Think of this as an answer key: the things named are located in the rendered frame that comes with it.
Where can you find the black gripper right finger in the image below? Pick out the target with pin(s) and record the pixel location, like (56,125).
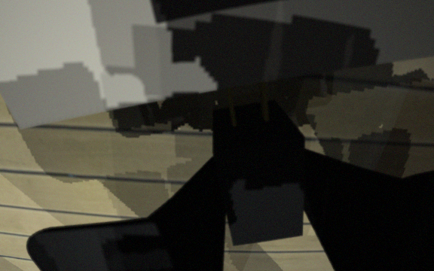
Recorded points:
(367,220)

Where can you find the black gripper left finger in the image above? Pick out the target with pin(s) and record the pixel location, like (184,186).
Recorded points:
(187,233)

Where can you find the black two-prong plug charger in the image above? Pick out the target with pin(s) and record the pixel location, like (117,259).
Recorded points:
(259,159)

